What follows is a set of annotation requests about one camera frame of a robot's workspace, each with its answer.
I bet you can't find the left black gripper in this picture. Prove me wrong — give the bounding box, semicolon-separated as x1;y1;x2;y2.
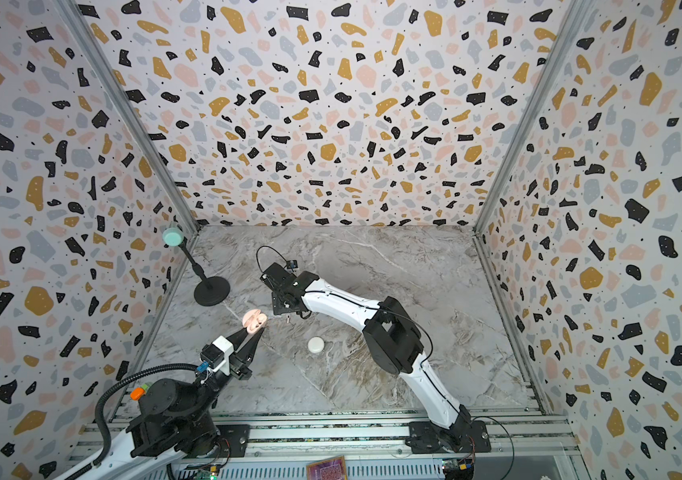
188;323;265;423

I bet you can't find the pink earbud charging case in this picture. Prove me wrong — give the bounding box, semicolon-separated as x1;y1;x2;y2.
242;309;268;335

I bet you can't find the white earbud charging case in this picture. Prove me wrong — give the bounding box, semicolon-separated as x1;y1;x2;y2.
307;337;325;354

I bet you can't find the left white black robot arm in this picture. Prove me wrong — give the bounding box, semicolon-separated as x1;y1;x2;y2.
59;328;263;479

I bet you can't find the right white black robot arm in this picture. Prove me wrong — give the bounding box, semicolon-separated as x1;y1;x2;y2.
261;263;472;452

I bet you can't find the microphone stand with green ball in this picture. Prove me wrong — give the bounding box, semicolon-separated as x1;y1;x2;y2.
162;227;231;307

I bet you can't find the orange green connector block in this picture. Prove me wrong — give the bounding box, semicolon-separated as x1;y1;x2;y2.
130;385;148;401

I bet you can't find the small electronics board with leds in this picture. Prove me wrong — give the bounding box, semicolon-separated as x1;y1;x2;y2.
193;463;224;480

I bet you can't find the pink circuit board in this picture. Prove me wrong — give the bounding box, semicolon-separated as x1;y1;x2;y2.
306;456;347;480

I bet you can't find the right small electronics board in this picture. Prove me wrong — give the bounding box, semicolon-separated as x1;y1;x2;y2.
442;459;475;480

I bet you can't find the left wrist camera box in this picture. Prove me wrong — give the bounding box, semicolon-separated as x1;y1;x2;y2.
197;336;234;376

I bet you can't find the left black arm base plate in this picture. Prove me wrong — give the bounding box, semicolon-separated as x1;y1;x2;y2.
197;423;251;462

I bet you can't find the black corrugated cable conduit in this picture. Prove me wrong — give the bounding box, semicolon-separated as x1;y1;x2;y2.
67;362;199;480

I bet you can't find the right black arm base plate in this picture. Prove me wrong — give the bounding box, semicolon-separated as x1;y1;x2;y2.
405;419;491;455

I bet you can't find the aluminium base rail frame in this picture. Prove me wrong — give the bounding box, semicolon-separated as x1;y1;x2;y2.
63;409;590;479

